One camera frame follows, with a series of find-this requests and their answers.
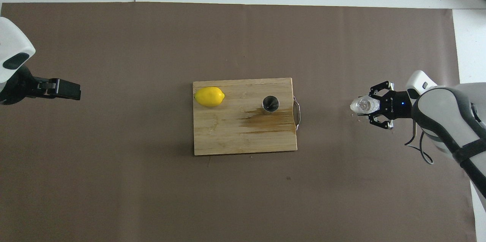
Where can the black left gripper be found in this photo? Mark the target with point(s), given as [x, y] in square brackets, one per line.
[15, 88]

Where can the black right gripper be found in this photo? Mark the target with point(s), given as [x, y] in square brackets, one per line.
[396, 105]

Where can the steel jigger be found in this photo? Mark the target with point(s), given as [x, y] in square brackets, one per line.
[270, 104]

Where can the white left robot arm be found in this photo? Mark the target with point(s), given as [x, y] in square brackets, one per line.
[11, 40]

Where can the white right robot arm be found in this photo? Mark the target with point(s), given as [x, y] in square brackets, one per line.
[448, 116]

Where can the brown paper table mat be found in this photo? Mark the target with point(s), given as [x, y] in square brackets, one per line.
[152, 196]

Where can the yellow lemon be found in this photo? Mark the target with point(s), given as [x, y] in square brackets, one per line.
[209, 96]

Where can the wooden cutting board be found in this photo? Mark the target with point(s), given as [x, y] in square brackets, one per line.
[228, 132]

